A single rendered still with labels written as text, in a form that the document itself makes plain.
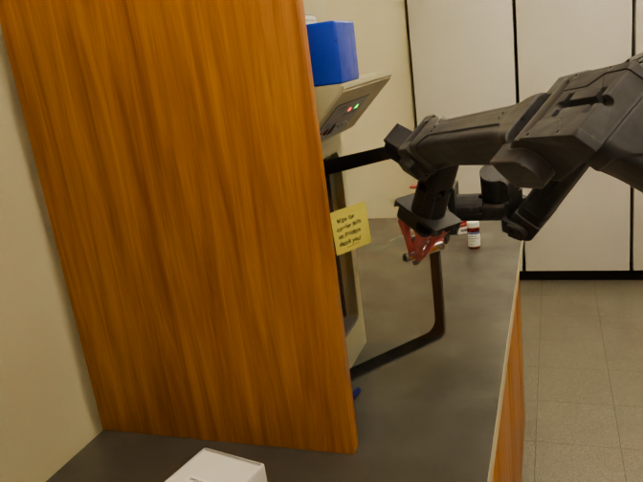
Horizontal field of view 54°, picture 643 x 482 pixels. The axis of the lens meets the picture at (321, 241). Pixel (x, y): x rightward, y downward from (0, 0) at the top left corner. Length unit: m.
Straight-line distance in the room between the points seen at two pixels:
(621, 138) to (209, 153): 0.60
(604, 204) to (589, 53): 0.88
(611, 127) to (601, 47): 3.49
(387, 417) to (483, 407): 0.17
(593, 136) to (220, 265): 0.63
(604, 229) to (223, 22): 3.50
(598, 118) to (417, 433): 0.70
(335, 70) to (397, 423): 0.59
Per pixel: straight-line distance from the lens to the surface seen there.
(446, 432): 1.11
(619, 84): 0.55
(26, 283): 1.17
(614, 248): 4.24
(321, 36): 0.98
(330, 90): 0.95
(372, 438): 1.10
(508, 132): 0.65
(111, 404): 1.25
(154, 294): 1.09
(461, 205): 1.34
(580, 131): 0.53
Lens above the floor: 1.55
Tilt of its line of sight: 16 degrees down
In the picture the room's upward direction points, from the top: 7 degrees counter-clockwise
